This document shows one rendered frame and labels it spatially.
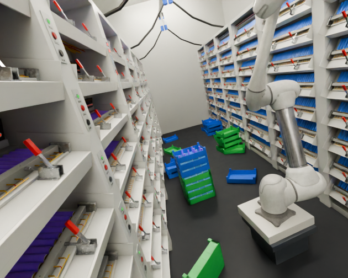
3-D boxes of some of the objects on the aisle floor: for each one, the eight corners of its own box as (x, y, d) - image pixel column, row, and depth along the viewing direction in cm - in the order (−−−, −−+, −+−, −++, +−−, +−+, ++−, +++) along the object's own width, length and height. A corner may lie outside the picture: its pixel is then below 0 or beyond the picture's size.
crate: (257, 174, 225) (256, 167, 222) (255, 183, 208) (254, 177, 206) (230, 174, 239) (229, 168, 237) (227, 183, 223) (226, 177, 220)
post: (181, 351, 96) (3, -111, 46) (183, 379, 87) (-34, -158, 37) (141, 362, 96) (-80, -90, 46) (140, 390, 87) (-138, -131, 37)
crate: (208, 186, 225) (207, 180, 223) (216, 195, 206) (214, 189, 204) (184, 195, 221) (182, 189, 218) (189, 205, 202) (187, 199, 199)
